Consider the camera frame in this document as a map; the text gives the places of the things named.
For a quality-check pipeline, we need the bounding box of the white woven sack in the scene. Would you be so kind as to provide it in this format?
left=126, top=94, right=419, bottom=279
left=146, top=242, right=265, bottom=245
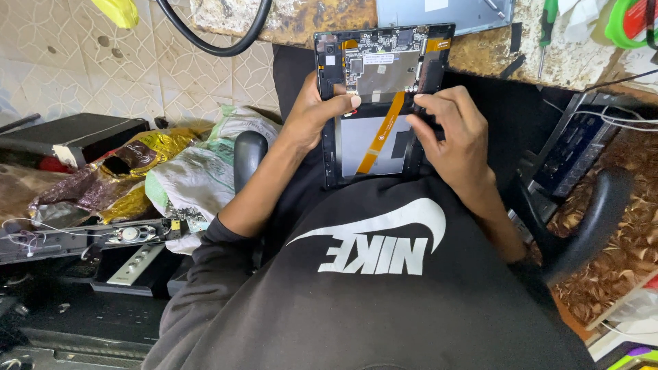
left=145, top=105, right=282, bottom=256

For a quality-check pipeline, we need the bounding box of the black electronics box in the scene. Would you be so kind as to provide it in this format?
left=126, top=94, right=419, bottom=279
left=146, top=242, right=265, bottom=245
left=0, top=113, right=151, bottom=170

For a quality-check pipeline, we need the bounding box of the black tablet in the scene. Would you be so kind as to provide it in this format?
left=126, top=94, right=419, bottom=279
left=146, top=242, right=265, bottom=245
left=314, top=23, right=456, bottom=189

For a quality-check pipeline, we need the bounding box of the grey tablet back cover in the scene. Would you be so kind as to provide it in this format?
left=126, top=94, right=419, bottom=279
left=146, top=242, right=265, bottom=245
left=375, top=0, right=516, bottom=37

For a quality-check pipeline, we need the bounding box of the person's right hand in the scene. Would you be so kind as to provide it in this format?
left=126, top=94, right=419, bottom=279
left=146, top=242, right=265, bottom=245
left=405, top=85, right=496, bottom=202

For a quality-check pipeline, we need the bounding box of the gold foil bag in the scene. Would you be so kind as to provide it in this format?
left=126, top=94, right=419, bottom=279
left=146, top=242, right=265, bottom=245
left=28, top=127, right=206, bottom=225

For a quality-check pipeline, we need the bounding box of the yellow plastic object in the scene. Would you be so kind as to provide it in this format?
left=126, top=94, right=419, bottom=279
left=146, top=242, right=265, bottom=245
left=92, top=0, right=139, bottom=29

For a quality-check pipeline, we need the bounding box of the white cable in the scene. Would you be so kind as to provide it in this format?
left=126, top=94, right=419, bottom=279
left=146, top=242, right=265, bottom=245
left=543, top=99, right=658, bottom=135

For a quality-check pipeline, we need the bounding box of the green tablet circuit board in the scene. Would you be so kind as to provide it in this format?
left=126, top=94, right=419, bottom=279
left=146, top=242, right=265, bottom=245
left=343, top=28, right=430, bottom=95

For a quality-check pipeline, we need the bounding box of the green handled screwdriver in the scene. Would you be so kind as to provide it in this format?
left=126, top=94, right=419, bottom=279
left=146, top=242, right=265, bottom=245
left=537, top=0, right=559, bottom=80

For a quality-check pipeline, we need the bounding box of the dismantled speaker panel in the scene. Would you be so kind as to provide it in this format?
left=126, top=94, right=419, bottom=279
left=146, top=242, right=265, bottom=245
left=0, top=218, right=182, bottom=265

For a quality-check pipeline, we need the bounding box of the black chair armrest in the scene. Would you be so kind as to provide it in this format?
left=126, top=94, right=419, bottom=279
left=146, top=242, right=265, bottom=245
left=516, top=165, right=634, bottom=286
left=233, top=130, right=269, bottom=195

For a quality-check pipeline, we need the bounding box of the orange flex ribbon cable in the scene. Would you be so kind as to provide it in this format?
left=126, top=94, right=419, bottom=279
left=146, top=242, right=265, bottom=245
left=356, top=91, right=406, bottom=175

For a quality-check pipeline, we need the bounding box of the silver button panel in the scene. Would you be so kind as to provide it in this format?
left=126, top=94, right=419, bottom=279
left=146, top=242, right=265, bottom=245
left=106, top=243, right=166, bottom=286

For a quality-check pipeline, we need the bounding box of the person's left hand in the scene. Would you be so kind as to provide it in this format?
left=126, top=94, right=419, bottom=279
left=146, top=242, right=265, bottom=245
left=281, top=70, right=362, bottom=155

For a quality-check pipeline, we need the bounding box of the black amplifier unit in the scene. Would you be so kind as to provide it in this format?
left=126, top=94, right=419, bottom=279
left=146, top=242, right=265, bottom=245
left=508, top=92, right=624, bottom=242

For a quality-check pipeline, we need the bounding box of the white crumpled cloth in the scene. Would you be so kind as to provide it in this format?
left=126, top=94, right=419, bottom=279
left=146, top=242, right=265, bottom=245
left=557, top=0, right=612, bottom=44

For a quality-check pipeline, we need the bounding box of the thick black cable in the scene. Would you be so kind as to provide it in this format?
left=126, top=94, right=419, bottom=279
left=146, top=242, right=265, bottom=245
left=155, top=0, right=273, bottom=58

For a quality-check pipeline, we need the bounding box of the green plastic ring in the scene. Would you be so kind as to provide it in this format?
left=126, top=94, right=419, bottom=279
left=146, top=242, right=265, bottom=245
left=605, top=0, right=658, bottom=50

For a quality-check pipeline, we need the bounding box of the black sweatshirt white logo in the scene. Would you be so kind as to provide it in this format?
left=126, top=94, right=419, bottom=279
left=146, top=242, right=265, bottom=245
left=142, top=45, right=597, bottom=370

